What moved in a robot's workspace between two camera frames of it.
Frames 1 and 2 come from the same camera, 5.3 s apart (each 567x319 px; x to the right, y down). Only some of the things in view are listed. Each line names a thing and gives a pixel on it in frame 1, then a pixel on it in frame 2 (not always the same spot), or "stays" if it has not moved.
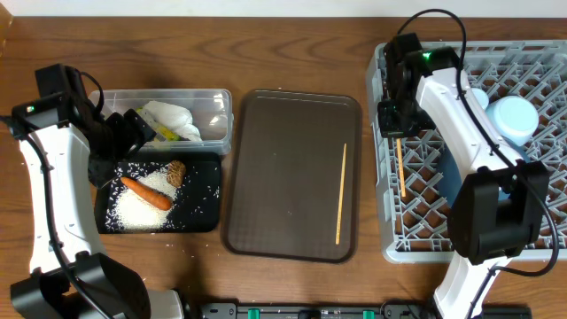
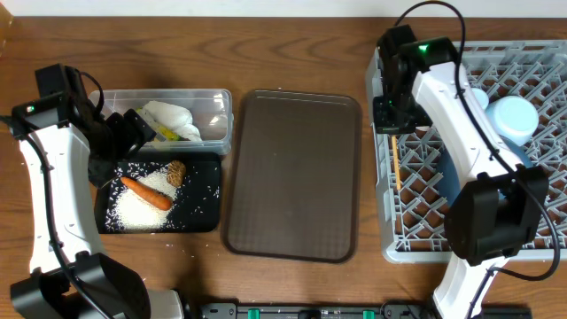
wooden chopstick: x=342 y=183 -> x=397 y=168
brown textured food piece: x=175 y=173 stays
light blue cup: x=482 y=97 stays
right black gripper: x=396 y=131 stays
